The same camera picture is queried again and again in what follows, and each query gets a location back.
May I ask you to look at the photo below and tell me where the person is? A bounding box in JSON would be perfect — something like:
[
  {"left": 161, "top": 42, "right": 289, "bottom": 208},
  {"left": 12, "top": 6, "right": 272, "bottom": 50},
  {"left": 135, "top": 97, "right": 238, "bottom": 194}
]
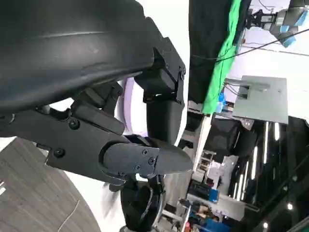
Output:
[{"left": 193, "top": 204, "right": 229, "bottom": 232}]

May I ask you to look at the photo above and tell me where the green cloth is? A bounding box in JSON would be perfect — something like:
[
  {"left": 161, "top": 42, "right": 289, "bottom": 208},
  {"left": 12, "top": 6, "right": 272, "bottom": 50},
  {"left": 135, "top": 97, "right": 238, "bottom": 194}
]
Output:
[{"left": 201, "top": 0, "right": 252, "bottom": 115}]

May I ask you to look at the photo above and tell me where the black cable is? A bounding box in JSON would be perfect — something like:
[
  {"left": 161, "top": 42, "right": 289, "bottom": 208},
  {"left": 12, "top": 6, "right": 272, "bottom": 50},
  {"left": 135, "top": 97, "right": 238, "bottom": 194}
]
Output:
[{"left": 190, "top": 28, "right": 309, "bottom": 61}]

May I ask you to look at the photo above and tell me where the lilac plate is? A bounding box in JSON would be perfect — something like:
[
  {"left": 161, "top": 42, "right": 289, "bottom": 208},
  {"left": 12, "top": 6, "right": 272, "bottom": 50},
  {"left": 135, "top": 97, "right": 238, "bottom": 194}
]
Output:
[{"left": 122, "top": 77, "right": 188, "bottom": 147}]

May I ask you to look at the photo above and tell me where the black cloth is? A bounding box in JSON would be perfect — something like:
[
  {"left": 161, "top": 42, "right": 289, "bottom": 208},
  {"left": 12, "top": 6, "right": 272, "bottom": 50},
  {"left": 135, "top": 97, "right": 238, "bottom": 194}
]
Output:
[{"left": 188, "top": 0, "right": 252, "bottom": 104}]

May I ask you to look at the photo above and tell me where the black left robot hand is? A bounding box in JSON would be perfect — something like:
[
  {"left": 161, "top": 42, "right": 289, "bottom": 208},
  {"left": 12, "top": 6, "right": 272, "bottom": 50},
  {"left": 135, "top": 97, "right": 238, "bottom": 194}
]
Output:
[{"left": 0, "top": 0, "right": 194, "bottom": 192}]

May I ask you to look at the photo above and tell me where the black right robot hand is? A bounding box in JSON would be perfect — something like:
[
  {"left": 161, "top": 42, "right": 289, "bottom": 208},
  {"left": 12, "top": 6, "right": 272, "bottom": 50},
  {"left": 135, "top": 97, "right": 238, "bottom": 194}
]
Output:
[{"left": 120, "top": 174, "right": 168, "bottom": 232}]

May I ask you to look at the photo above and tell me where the white thin cable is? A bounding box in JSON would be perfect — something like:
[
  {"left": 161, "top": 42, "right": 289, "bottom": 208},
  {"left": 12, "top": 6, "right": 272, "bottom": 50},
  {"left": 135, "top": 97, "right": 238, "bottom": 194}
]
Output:
[{"left": 57, "top": 199, "right": 81, "bottom": 231}]

